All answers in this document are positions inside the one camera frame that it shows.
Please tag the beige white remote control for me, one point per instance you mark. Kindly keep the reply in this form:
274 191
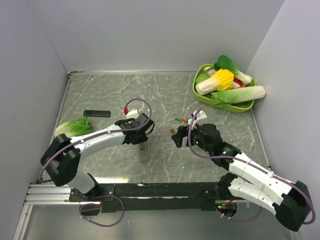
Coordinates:
143 156

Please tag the red pepper toy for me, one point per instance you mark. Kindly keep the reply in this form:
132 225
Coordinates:
237 84

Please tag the yellow napa cabbage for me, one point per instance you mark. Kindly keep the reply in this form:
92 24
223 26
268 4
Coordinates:
219 81

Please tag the black base frame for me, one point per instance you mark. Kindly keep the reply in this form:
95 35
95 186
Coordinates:
114 197

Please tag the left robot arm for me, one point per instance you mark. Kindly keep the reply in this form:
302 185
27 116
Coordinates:
61 159

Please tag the green romaine lettuce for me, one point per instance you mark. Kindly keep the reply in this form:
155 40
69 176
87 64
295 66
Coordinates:
74 128

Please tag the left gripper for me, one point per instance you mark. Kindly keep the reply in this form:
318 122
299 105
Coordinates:
143 138

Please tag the bok choy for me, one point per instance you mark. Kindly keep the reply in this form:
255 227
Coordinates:
226 63

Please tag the black slim remote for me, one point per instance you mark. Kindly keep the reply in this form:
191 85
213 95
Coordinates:
97 113

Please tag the long green white cabbage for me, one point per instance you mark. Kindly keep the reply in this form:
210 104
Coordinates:
238 95

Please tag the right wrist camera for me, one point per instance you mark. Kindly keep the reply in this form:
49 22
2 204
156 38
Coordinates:
200 118

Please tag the small green cabbage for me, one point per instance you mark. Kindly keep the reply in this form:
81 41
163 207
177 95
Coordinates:
200 78

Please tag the battery pile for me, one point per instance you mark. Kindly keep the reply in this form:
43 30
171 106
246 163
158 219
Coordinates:
178 119

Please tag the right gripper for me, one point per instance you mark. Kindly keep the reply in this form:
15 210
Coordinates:
183 131

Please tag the green plastic basket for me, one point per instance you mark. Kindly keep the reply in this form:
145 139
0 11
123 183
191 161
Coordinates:
234 108

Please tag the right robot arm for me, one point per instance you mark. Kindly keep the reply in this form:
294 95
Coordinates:
289 202

